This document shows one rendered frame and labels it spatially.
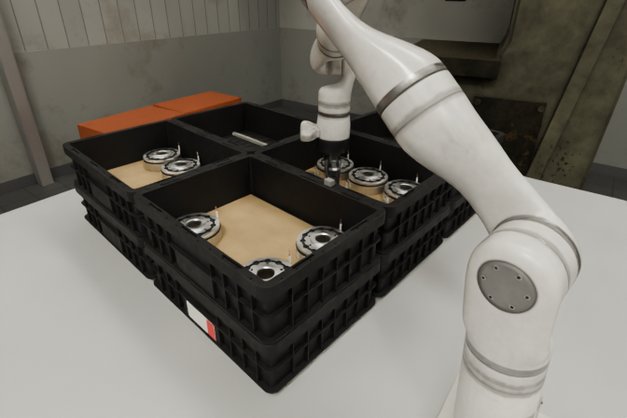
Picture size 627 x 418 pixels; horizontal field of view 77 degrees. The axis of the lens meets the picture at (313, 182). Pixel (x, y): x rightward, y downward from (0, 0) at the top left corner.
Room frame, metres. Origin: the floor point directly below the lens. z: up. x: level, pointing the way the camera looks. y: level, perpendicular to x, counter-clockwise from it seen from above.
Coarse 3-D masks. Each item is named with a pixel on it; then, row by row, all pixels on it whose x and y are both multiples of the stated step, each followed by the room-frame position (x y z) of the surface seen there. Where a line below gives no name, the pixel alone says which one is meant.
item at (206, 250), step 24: (216, 168) 0.80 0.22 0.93; (144, 192) 0.68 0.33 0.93; (336, 192) 0.69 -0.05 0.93; (168, 216) 0.59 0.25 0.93; (384, 216) 0.61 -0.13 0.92; (192, 240) 0.52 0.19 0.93; (336, 240) 0.52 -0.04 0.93; (360, 240) 0.56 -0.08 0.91; (216, 264) 0.48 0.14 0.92; (240, 264) 0.46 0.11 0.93; (312, 264) 0.47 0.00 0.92; (264, 288) 0.41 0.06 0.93; (288, 288) 0.43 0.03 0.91
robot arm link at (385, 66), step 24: (312, 0) 0.52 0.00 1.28; (336, 0) 0.50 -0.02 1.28; (336, 24) 0.49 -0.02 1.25; (360, 24) 0.48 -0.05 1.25; (336, 48) 0.52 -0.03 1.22; (360, 48) 0.47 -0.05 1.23; (384, 48) 0.45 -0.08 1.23; (408, 48) 0.46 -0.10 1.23; (360, 72) 0.47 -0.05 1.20; (384, 72) 0.44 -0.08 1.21; (408, 72) 0.43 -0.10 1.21; (432, 72) 0.43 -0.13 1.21; (384, 96) 0.44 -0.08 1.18
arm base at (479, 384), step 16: (464, 352) 0.34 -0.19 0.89; (464, 368) 0.33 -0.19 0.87; (480, 368) 0.31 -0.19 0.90; (464, 384) 0.33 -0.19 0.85; (480, 384) 0.31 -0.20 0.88; (496, 384) 0.30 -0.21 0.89; (512, 384) 0.29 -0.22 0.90; (528, 384) 0.29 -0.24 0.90; (464, 400) 0.32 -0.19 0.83; (480, 400) 0.30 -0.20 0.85; (496, 400) 0.29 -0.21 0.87; (512, 400) 0.29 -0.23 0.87; (528, 400) 0.29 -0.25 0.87; (464, 416) 0.32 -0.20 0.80; (480, 416) 0.30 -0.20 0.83; (496, 416) 0.29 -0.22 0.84; (512, 416) 0.29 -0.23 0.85; (528, 416) 0.29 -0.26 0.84
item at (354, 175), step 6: (360, 168) 0.96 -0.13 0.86; (366, 168) 0.96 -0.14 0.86; (372, 168) 0.96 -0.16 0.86; (354, 174) 0.92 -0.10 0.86; (378, 174) 0.91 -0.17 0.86; (384, 174) 0.92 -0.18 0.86; (354, 180) 0.88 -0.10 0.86; (360, 180) 0.89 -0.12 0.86; (366, 180) 0.88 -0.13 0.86; (372, 180) 0.88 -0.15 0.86; (378, 180) 0.89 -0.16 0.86; (384, 180) 0.88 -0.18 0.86
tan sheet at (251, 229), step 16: (224, 208) 0.79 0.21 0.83; (240, 208) 0.79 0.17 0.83; (256, 208) 0.79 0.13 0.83; (272, 208) 0.79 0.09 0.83; (224, 224) 0.72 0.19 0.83; (240, 224) 0.72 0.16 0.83; (256, 224) 0.72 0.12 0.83; (272, 224) 0.72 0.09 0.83; (288, 224) 0.72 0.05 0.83; (304, 224) 0.72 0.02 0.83; (224, 240) 0.66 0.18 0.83; (240, 240) 0.66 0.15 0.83; (256, 240) 0.66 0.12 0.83; (272, 240) 0.66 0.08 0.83; (288, 240) 0.66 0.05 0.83; (240, 256) 0.61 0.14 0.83; (256, 256) 0.61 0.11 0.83; (272, 256) 0.61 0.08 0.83
